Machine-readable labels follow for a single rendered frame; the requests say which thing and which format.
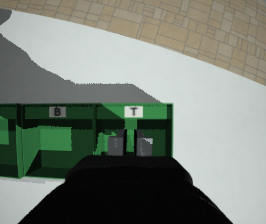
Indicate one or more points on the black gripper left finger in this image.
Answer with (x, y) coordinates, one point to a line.
(117, 145)

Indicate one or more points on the green bin rack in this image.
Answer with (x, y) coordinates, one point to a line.
(52, 137)

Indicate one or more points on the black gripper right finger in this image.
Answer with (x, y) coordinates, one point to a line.
(144, 144)

